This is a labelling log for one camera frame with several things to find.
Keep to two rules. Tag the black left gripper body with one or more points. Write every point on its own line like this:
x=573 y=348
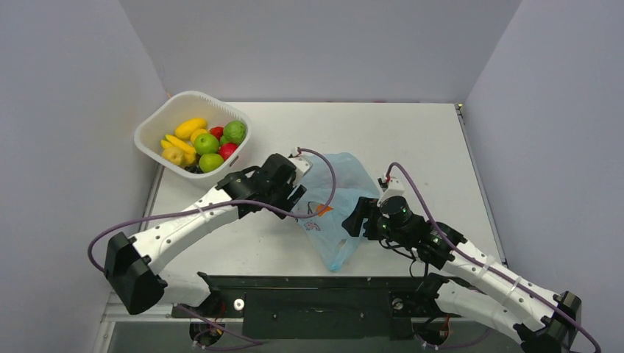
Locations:
x=283 y=198

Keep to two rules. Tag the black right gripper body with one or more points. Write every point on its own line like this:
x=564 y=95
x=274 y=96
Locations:
x=369 y=222

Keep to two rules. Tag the light blue plastic bag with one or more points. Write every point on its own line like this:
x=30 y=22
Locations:
x=328 y=238

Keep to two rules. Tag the orange fake orange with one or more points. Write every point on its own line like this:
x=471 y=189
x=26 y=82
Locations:
x=322 y=209

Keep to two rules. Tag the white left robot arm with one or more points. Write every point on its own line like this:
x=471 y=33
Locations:
x=135 y=266

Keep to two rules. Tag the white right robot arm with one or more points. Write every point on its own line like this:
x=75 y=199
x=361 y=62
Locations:
x=476 y=286

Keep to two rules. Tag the red fake apple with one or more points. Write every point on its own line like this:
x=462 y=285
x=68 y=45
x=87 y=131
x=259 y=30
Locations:
x=227 y=150

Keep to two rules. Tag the light green fake apple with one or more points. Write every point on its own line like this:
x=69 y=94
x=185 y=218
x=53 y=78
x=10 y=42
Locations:
x=210 y=162

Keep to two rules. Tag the red fake strawberry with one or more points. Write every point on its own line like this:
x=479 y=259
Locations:
x=217 y=132

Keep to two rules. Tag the yellow fake lemon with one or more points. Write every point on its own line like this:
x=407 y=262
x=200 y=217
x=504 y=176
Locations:
x=195 y=134

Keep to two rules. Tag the yellow fake mango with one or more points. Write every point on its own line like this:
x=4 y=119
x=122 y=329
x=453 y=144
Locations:
x=185 y=130

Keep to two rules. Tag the yellow fake pear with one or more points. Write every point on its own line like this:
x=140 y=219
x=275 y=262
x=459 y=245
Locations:
x=174 y=155

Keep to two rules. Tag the yellow fake banana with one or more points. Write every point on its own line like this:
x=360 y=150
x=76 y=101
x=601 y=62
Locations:
x=173 y=141

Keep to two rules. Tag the white plastic basket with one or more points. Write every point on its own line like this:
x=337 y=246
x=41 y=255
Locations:
x=180 y=108

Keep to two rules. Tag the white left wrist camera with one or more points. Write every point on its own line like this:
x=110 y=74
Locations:
x=302 y=164

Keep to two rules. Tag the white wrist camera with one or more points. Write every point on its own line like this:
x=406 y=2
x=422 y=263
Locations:
x=390 y=187
x=302 y=164

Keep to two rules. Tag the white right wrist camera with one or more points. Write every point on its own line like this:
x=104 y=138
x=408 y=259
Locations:
x=390 y=187

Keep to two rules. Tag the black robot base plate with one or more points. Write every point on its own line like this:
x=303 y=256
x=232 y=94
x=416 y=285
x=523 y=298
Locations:
x=320 y=307

